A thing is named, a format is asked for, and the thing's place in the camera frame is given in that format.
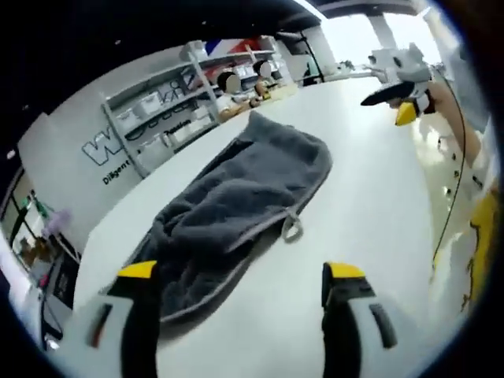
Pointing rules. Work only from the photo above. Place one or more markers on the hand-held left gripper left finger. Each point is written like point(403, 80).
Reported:
point(130, 338)

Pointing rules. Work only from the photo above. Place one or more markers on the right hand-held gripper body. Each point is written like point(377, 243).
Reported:
point(409, 65)

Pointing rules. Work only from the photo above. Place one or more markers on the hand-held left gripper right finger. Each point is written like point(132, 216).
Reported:
point(350, 338)

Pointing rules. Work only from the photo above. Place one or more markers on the grey towel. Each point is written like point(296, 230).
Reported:
point(244, 189)

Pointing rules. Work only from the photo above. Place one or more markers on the black monitor on stand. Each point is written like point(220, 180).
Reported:
point(311, 67)

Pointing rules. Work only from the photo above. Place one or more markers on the white table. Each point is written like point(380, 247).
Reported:
point(374, 197)

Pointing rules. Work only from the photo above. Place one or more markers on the green object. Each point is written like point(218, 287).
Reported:
point(37, 204)

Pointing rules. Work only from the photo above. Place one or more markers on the white lettered partition panel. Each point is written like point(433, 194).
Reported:
point(59, 165)

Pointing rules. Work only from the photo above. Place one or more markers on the grey metal storage shelf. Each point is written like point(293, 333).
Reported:
point(157, 90)

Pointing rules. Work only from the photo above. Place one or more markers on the shelf with white boxes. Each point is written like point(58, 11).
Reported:
point(147, 106)

